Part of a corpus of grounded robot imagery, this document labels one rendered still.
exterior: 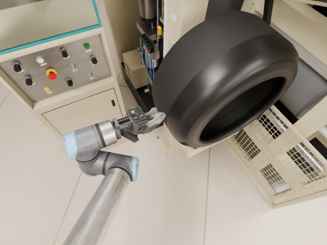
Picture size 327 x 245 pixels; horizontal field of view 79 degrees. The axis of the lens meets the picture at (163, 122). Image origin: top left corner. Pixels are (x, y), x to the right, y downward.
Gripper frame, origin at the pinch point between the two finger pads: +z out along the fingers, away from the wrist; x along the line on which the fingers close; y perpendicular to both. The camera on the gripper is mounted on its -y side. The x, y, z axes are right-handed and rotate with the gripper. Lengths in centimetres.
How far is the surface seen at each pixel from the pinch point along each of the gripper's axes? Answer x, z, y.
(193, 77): -1.8, 8.1, 20.6
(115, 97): 55, -4, -49
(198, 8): 28.4, 28.2, 24.9
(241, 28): 3.5, 27.1, 31.1
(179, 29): 29.0, 21.0, 16.4
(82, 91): 56, -24, -35
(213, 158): -1, 72, -114
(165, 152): 25, 32, -117
